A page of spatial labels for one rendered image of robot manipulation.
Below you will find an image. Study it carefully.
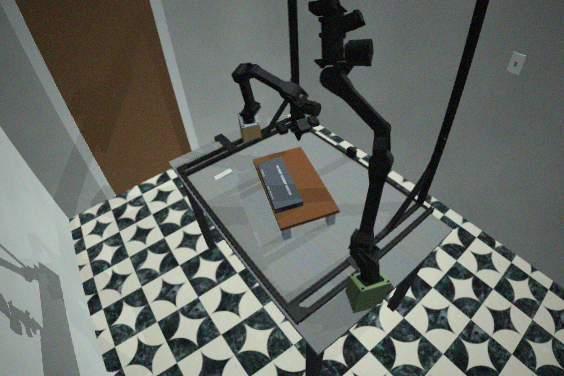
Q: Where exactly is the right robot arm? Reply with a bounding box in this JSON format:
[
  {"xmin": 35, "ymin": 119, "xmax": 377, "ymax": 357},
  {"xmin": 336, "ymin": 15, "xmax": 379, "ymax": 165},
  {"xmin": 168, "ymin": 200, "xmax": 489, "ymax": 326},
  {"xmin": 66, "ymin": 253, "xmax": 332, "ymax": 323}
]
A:
[{"xmin": 232, "ymin": 63, "xmax": 321, "ymax": 135}]

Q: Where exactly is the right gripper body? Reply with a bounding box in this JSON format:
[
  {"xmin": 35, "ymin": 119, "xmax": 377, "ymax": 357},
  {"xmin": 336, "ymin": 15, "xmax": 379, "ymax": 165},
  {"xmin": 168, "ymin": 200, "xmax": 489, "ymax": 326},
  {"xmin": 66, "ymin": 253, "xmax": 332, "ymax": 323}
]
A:
[{"xmin": 276, "ymin": 111, "xmax": 319, "ymax": 135}]

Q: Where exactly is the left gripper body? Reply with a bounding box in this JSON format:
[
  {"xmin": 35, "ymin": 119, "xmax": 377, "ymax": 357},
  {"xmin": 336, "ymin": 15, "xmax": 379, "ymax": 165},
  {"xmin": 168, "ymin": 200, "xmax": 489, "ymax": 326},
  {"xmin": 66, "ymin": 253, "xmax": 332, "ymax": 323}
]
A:
[{"xmin": 308, "ymin": 0, "xmax": 345, "ymax": 41}]

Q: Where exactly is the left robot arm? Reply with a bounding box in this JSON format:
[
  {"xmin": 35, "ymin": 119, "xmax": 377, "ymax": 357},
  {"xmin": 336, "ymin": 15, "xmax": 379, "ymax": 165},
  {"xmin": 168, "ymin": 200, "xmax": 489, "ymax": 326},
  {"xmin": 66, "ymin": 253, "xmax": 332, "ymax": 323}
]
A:
[{"xmin": 314, "ymin": 9, "xmax": 394, "ymax": 287}]

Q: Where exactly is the grey network switch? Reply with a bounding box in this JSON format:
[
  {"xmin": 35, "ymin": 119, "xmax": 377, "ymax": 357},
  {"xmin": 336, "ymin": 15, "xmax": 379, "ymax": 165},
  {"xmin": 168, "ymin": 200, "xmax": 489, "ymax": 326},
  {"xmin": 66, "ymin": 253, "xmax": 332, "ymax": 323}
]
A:
[{"xmin": 257, "ymin": 157, "xmax": 303, "ymax": 214}]

